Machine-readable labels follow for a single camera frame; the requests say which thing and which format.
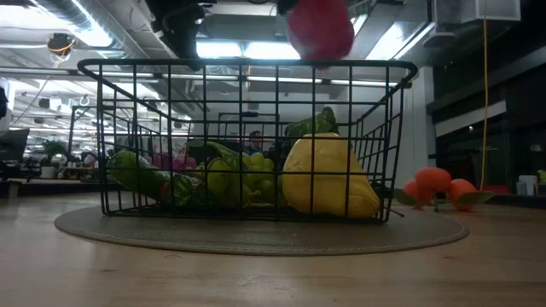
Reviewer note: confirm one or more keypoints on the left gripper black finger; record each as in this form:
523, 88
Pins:
192, 55

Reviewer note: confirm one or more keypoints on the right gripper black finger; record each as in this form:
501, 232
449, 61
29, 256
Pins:
286, 5

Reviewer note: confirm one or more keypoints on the red bell pepper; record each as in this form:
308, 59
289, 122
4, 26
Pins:
320, 30

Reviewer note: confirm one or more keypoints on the purple garlic braid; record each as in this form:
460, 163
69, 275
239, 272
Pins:
187, 163

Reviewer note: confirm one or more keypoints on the black grape bunch with leaf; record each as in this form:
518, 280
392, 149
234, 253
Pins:
315, 124

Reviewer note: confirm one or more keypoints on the green grape bunch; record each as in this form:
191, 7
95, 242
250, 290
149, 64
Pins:
219, 181

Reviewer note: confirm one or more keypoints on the green cucumber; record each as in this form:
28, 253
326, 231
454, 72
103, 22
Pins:
136, 172

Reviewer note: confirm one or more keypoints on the yellow bell pepper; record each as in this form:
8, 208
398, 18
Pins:
328, 192

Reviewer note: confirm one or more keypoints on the orange clementine cluster with leaves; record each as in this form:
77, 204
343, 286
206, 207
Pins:
433, 181

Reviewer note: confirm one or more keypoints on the person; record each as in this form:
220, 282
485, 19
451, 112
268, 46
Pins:
255, 143

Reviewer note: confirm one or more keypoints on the green plant in white pot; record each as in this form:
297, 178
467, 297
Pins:
53, 151

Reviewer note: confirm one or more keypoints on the white ceiling unit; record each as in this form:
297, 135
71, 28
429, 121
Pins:
478, 10

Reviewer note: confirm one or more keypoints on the round grey placemat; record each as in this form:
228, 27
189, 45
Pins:
256, 239

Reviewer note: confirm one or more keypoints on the dark computer monitor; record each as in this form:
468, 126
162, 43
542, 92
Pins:
13, 145

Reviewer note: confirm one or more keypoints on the red box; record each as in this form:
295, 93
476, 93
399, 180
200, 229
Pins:
495, 189

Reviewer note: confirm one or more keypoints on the white cup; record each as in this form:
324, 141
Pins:
529, 184

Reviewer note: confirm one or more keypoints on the yellow green bottle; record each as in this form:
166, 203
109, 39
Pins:
541, 175

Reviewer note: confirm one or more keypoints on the black aluminium table frame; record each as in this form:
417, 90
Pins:
5, 25

